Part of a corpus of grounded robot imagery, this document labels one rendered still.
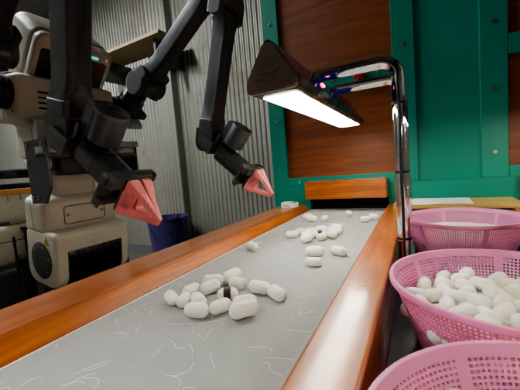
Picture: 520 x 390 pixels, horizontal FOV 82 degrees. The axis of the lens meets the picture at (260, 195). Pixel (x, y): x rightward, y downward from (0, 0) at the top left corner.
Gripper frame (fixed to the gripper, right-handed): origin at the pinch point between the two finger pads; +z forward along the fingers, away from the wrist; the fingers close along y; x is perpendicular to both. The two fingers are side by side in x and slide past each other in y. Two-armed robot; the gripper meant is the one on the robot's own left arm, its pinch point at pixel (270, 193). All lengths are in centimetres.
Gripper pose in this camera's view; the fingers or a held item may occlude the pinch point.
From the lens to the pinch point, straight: 81.9
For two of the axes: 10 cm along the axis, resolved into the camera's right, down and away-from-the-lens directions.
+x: -5.2, 7.7, 3.6
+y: 4.5, -1.1, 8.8
